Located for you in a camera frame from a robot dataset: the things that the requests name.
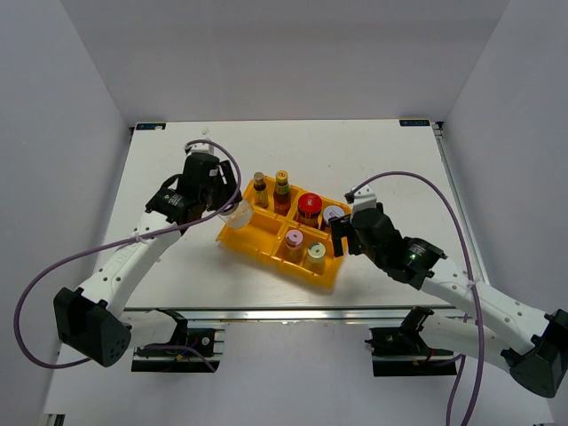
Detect red-capped chili sauce jar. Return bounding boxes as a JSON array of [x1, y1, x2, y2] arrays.
[[296, 193, 323, 228]]

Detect white-lidded dark sauce jar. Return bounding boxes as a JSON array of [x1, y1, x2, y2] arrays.
[[319, 204, 347, 233]]

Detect aluminium table frame rail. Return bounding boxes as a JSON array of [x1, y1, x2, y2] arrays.
[[122, 304, 462, 327]]

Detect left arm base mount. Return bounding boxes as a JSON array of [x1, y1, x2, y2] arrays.
[[126, 310, 225, 374]]

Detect right blue table sticker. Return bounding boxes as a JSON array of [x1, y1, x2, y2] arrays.
[[398, 119, 430, 127]]

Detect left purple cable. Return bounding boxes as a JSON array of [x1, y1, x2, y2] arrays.
[[12, 139, 243, 373]]

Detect yellow four-compartment plastic tray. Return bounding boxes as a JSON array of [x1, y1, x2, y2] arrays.
[[217, 177, 351, 292]]

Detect round clear glass jar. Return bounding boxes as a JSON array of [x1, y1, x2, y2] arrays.
[[219, 199, 254, 229]]

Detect pink-capped spice shaker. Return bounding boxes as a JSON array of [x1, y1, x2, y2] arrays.
[[284, 229, 304, 264]]

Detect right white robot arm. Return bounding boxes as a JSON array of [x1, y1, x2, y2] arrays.
[[330, 206, 567, 398]]

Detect red sauce bottle yellow cap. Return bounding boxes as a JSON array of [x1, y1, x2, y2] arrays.
[[273, 170, 291, 216]]

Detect yellow-capped white spice shaker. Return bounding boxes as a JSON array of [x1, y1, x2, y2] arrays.
[[304, 242, 327, 274]]

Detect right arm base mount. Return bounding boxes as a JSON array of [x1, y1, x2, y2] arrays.
[[365, 307, 457, 377]]

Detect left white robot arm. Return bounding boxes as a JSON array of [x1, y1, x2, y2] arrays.
[[53, 151, 241, 367]]

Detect small brown yellow-label bottle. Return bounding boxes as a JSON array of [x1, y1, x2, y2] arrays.
[[253, 171, 269, 209]]

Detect blue table sticker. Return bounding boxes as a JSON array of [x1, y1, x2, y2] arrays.
[[398, 119, 430, 127], [135, 122, 166, 131]]

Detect left blue table sticker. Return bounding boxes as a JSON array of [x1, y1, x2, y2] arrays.
[[135, 122, 166, 131]]

